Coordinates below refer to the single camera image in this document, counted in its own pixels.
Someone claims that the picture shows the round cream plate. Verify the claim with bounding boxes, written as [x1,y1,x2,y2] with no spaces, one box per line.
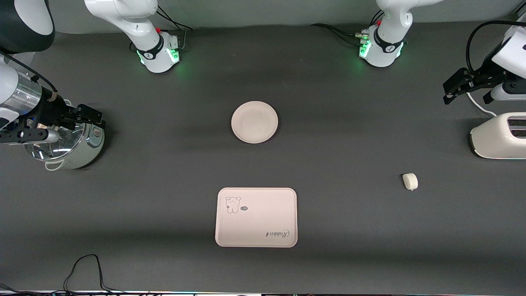
[231,101,279,144]

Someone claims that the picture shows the cream rectangular tray with print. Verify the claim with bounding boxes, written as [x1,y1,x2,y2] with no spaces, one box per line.
[215,187,298,248]

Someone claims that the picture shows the pale green electric pot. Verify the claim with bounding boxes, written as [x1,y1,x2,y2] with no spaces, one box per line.
[23,121,106,171]

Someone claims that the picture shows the glass pot lid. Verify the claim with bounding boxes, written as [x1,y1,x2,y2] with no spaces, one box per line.
[25,123,85,161]

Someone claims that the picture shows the white toaster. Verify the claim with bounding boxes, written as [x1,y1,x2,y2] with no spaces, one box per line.
[470,113,526,160]

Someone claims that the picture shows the white power cable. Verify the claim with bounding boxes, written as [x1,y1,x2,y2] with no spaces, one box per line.
[466,91,498,117]

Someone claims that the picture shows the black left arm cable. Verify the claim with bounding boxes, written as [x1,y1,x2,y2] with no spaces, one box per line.
[466,20,526,72]

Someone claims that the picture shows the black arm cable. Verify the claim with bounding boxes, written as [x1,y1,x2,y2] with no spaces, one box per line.
[0,49,58,94]
[466,20,526,72]

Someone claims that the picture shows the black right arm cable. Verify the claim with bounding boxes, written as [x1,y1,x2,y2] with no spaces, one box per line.
[0,49,58,94]

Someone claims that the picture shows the black right arm base cables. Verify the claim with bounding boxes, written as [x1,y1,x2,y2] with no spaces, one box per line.
[155,5,194,32]

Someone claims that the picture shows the black arm base cables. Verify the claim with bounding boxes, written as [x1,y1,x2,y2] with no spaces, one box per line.
[310,9,385,46]
[155,5,194,32]

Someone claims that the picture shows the black left arm base cables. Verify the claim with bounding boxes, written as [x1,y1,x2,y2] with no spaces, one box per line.
[310,9,385,46]

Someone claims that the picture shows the thin black table-edge cable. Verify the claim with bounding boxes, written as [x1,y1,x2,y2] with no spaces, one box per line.
[0,254,148,295]

